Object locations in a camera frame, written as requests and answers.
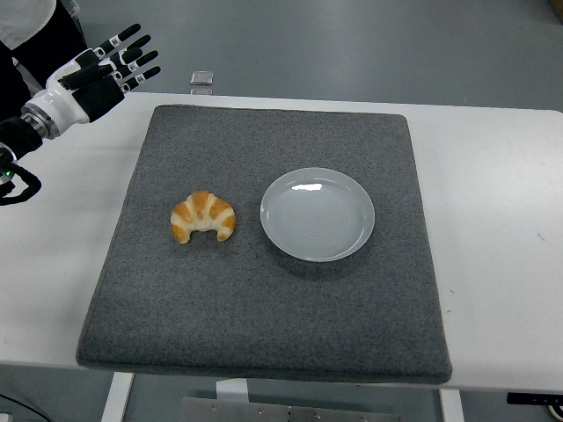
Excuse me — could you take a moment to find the grey round plate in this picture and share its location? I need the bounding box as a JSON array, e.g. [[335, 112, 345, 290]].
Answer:
[[260, 167, 377, 264]]

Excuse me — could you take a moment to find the black table control panel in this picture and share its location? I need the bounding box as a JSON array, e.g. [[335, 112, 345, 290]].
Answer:
[[506, 391, 563, 406]]

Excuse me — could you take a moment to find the grey felt mat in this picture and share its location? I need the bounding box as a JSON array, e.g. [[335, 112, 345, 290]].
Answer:
[[75, 104, 454, 385]]

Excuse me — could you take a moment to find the white table leg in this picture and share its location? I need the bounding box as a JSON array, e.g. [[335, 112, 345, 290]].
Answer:
[[439, 389, 464, 422], [100, 372, 135, 422]]

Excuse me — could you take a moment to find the person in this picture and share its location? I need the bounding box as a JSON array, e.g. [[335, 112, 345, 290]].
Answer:
[[0, 0, 90, 120]]

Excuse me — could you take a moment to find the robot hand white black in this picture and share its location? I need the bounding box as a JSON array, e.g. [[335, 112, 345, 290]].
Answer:
[[20, 23, 162, 126]]

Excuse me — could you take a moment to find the croissant bread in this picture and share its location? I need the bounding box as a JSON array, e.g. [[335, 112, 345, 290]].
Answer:
[[170, 190, 238, 244]]

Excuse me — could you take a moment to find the grey metal plate with screws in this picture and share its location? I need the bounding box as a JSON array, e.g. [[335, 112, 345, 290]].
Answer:
[[179, 397, 371, 422]]

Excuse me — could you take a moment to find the white table centre bracket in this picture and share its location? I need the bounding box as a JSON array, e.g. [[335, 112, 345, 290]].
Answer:
[[215, 378, 250, 404]]

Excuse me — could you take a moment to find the black floor cable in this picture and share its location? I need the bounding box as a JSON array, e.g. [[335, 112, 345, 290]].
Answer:
[[0, 393, 28, 418]]

